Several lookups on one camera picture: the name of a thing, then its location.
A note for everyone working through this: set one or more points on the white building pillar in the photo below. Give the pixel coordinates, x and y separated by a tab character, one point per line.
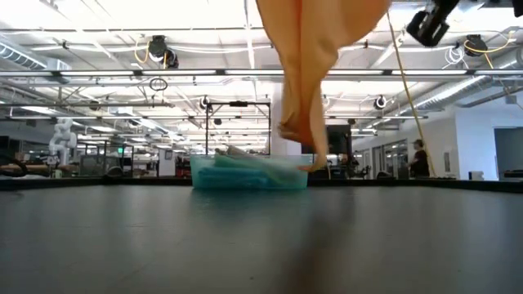
278	106

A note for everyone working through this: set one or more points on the black metal rig frame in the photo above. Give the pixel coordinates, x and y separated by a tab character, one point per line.
239	103

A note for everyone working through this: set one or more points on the orange microfiber towel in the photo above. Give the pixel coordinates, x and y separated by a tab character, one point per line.
310	49

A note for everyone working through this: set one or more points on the black table frame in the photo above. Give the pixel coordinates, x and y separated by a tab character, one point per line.
102	183

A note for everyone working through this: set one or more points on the black monitor screen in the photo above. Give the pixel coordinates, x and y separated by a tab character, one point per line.
337	139

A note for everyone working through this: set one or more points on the white robot figure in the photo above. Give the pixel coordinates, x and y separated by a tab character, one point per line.
63	141

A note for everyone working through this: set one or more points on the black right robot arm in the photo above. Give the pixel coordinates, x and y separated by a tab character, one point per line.
429	26

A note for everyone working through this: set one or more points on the person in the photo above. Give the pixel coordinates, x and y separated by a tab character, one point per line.
420	163

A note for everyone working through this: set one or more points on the teal plastic bin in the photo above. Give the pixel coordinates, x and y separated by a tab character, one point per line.
294	175

